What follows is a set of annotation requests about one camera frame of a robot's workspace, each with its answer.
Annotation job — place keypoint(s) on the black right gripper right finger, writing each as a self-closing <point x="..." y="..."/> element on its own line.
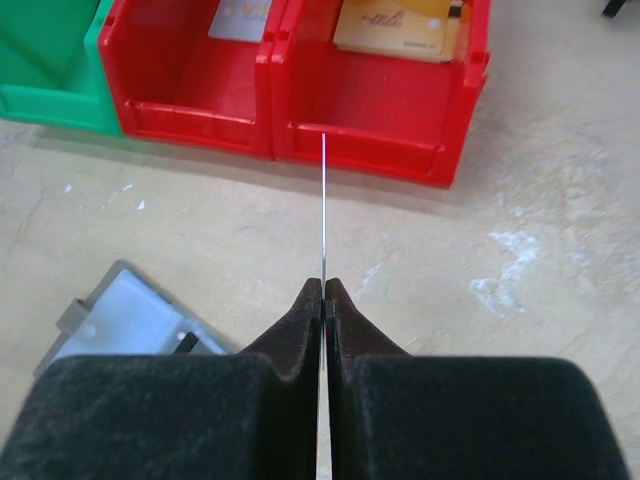
<point x="394" y="415"/>

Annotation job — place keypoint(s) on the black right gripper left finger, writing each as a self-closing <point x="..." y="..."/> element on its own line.
<point x="250" y="415"/>

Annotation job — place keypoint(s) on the grey leather card holder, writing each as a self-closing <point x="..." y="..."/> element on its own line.
<point x="128" y="313"/>

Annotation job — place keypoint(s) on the red bin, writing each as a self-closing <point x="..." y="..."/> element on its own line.
<point x="390" y="117"/>
<point x="171" y="82"/>

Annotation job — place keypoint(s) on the gold credit card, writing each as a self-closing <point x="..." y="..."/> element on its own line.
<point x="384" y="28"/>
<point x="432" y="9"/>

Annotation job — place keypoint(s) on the green bin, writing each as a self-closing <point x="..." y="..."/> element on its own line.
<point x="51" y="69"/>

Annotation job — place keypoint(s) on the silver card in bin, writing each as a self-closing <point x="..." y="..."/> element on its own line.
<point x="240" y="20"/>

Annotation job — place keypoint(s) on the gold card in bin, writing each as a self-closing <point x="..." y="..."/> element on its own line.
<point x="457" y="31"/>

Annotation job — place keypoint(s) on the black whiteboard stand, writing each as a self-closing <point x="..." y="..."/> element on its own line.
<point x="612" y="8"/>

